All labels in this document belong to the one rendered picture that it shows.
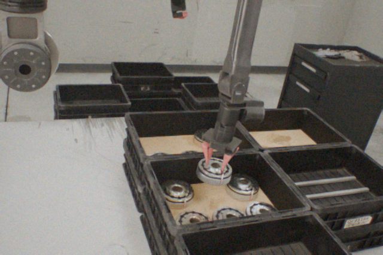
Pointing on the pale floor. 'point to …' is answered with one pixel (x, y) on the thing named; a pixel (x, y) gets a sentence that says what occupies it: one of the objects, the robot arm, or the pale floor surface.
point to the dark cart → (336, 89)
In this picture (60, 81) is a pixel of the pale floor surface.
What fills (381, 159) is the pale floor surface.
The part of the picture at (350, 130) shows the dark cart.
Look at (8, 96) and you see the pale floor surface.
